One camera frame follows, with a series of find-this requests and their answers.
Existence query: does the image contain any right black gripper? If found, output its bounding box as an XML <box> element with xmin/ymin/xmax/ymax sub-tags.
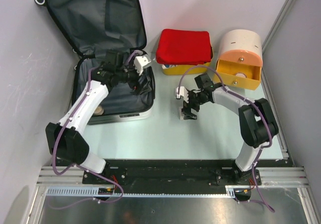
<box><xmin>182</xmin><ymin>90</ymin><xmax>209</xmax><ymax>120</ymax></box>

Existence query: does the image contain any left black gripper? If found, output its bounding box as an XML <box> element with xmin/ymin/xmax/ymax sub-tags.
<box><xmin>115</xmin><ymin>56</ymin><xmax>151</xmax><ymax>95</ymax></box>

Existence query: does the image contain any yellow plastic basket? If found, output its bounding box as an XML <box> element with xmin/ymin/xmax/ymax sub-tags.
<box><xmin>160</xmin><ymin>47</ymin><xmax>214</xmax><ymax>76</ymax></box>

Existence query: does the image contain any red item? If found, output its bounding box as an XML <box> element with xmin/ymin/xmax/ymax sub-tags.
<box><xmin>155</xmin><ymin>29</ymin><xmax>213</xmax><ymax>65</ymax></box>

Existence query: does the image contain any white round jar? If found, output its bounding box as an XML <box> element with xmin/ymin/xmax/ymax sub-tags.
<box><xmin>235</xmin><ymin>73</ymin><xmax>247</xmax><ymax>78</ymax></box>

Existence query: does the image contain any round pastel drawer box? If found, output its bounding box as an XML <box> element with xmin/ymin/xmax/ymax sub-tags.
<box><xmin>215</xmin><ymin>29</ymin><xmax>263</xmax><ymax>90</ymax></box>

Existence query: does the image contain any space print kids suitcase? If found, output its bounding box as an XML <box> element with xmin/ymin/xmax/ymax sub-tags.
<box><xmin>34</xmin><ymin>0</ymin><xmax>155</xmax><ymax>125</ymax></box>

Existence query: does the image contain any small white barcode box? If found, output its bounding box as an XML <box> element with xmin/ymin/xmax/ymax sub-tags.
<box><xmin>179</xmin><ymin>107</ymin><xmax>185</xmax><ymax>121</ymax></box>

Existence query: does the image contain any cream and teal knit sweater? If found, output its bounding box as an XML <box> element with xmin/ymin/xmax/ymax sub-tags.
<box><xmin>162</xmin><ymin>64</ymin><xmax>179</xmax><ymax>69</ymax></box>

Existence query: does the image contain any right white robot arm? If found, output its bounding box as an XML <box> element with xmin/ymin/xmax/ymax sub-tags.
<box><xmin>175</xmin><ymin>73</ymin><xmax>279</xmax><ymax>184</ymax></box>

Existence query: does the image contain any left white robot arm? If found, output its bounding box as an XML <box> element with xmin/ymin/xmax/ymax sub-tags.
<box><xmin>45</xmin><ymin>50</ymin><xmax>151</xmax><ymax>184</ymax></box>

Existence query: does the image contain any round beige jar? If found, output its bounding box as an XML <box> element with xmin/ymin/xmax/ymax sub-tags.
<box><xmin>93</xmin><ymin>105</ymin><xmax>104</xmax><ymax>116</ymax></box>

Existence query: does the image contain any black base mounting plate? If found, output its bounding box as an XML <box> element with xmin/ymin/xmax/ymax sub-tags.
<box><xmin>82</xmin><ymin>159</ymin><xmax>293</xmax><ymax>194</ymax></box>

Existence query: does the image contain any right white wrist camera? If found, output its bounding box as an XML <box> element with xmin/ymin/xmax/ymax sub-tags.
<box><xmin>175</xmin><ymin>86</ymin><xmax>188</xmax><ymax>100</ymax></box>

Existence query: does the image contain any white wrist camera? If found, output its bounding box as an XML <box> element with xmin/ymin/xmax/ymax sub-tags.
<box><xmin>175</xmin><ymin>86</ymin><xmax>188</xmax><ymax>100</ymax></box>
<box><xmin>133</xmin><ymin>54</ymin><xmax>151</xmax><ymax>75</ymax></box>

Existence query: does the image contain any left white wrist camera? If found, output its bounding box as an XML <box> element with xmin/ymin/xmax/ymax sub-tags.
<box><xmin>133</xmin><ymin>54</ymin><xmax>151</xmax><ymax>75</ymax></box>

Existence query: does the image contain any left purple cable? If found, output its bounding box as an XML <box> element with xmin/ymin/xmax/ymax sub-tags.
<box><xmin>47</xmin><ymin>49</ymin><xmax>143</xmax><ymax>209</ymax></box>

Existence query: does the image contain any aluminium frame rail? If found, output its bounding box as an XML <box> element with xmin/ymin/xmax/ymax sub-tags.
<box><xmin>36</xmin><ymin>166</ymin><xmax>309</xmax><ymax>188</ymax></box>

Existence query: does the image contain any white slotted cable duct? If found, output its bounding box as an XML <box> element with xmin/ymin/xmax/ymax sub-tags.
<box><xmin>46</xmin><ymin>185</ymin><xmax>249</xmax><ymax>198</ymax></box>

